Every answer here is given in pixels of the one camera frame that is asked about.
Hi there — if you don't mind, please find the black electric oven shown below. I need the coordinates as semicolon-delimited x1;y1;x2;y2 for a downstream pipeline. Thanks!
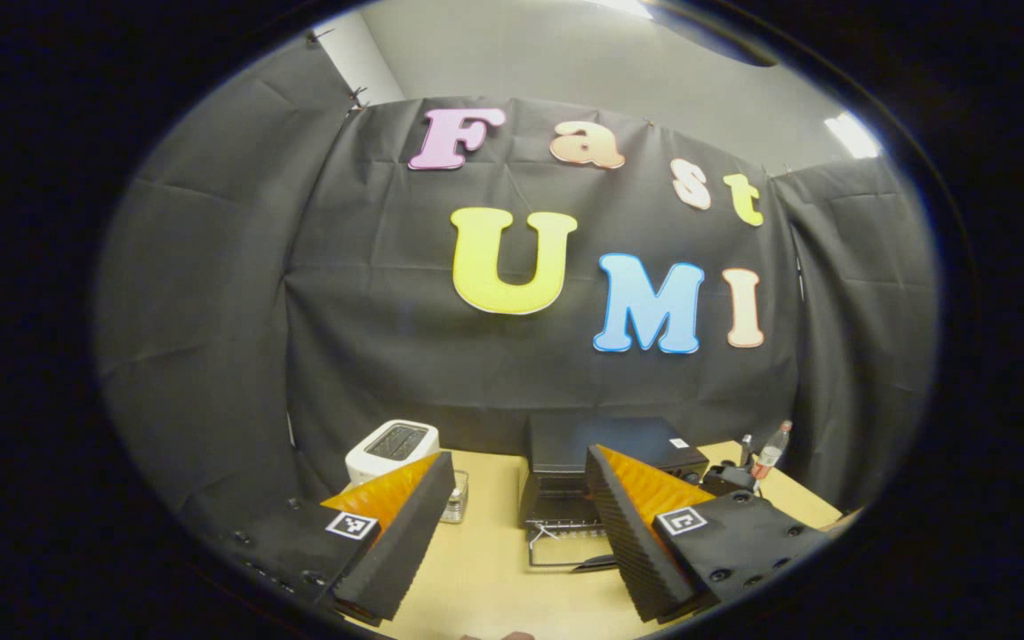
519;416;710;572

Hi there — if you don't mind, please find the black backdrop cloth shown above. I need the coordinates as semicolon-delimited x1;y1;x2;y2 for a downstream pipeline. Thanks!
94;36;940;534

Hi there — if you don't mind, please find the clear plastic bottle red label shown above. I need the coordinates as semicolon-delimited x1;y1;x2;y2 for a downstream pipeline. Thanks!
750;420;793;481

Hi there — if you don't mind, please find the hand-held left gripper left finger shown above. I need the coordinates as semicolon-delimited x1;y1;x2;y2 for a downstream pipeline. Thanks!
214;452;457;623

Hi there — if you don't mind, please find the white toaster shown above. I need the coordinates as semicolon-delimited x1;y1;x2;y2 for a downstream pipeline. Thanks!
345;420;440;490

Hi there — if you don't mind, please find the small ceiling light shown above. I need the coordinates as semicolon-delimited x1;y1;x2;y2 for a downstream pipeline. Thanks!
823;111;884;161

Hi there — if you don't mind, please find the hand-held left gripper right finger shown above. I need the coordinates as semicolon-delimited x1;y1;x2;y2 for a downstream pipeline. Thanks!
585;444;833;623

